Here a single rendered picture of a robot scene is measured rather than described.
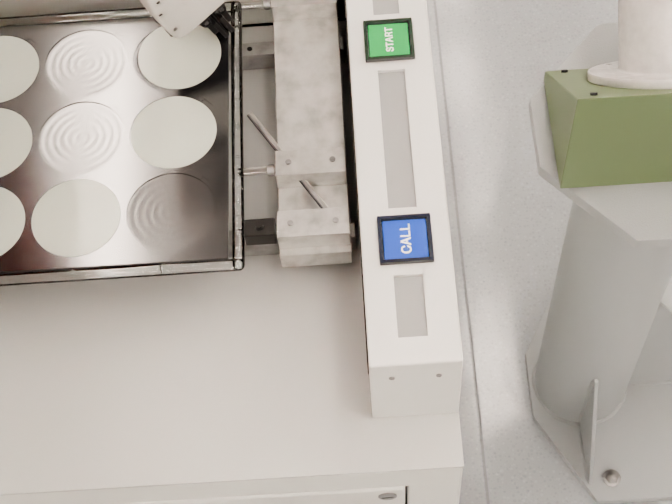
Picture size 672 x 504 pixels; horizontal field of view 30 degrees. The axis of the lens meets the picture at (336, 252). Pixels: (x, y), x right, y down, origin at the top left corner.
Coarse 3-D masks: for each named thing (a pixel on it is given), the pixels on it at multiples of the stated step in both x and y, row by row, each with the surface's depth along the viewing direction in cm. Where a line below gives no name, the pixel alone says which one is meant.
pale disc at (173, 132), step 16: (176, 96) 148; (144, 112) 147; (160, 112) 147; (176, 112) 147; (192, 112) 147; (208, 112) 147; (144, 128) 146; (160, 128) 146; (176, 128) 146; (192, 128) 146; (208, 128) 146; (144, 144) 145; (160, 144) 145; (176, 144) 145; (192, 144) 145; (208, 144) 145; (144, 160) 144; (160, 160) 144; (176, 160) 144; (192, 160) 144
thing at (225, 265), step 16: (32, 272) 138; (48, 272) 137; (64, 272) 137; (80, 272) 137; (96, 272) 137; (112, 272) 137; (128, 272) 137; (144, 272) 137; (160, 272) 137; (176, 272) 137; (192, 272) 137; (208, 272) 137
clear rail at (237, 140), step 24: (240, 24) 153; (240, 48) 151; (240, 72) 149; (240, 96) 148; (240, 120) 146; (240, 144) 144; (240, 168) 143; (240, 192) 141; (240, 216) 140; (240, 240) 138
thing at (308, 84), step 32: (288, 32) 154; (320, 32) 154; (288, 64) 152; (320, 64) 152; (288, 96) 150; (320, 96) 150; (288, 128) 148; (320, 128) 147; (288, 192) 143; (320, 192) 143; (288, 256) 140; (320, 256) 140
